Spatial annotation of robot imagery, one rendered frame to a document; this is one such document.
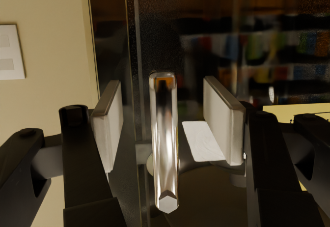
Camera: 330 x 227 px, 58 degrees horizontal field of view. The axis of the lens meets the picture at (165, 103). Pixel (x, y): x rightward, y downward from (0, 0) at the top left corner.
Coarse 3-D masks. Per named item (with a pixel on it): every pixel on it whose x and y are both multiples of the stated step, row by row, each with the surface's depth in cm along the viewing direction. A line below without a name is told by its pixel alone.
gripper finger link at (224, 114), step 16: (208, 80) 19; (208, 96) 19; (224, 96) 15; (208, 112) 19; (224, 112) 15; (240, 112) 14; (224, 128) 15; (240, 128) 14; (224, 144) 15; (240, 144) 14; (240, 160) 14
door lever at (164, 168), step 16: (160, 80) 16; (176, 80) 17; (160, 96) 16; (176, 96) 17; (160, 112) 17; (176, 112) 17; (160, 128) 17; (176, 128) 17; (160, 144) 17; (176, 144) 18; (160, 160) 18; (176, 160) 18; (160, 176) 18; (176, 176) 18; (160, 192) 18; (176, 192) 18; (160, 208) 18; (176, 208) 18
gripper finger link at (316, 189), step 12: (300, 120) 12; (312, 120) 12; (324, 120) 12; (300, 132) 12; (312, 132) 11; (324, 132) 11; (312, 144) 11; (324, 144) 10; (324, 156) 10; (300, 168) 13; (312, 168) 12; (324, 168) 10; (300, 180) 12; (312, 180) 11; (324, 180) 10; (312, 192) 11; (324, 192) 10; (324, 204) 10
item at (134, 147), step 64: (128, 0) 20; (192, 0) 20; (256, 0) 20; (320, 0) 20; (128, 64) 21; (192, 64) 21; (256, 64) 21; (320, 64) 22; (128, 128) 22; (192, 128) 23; (128, 192) 24; (192, 192) 24
